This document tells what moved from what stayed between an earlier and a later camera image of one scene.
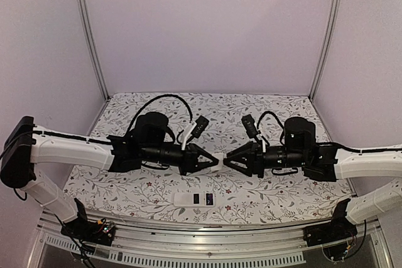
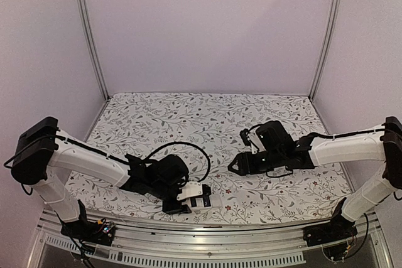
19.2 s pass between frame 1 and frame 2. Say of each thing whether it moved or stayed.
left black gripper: moved
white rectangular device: moved
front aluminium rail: stayed
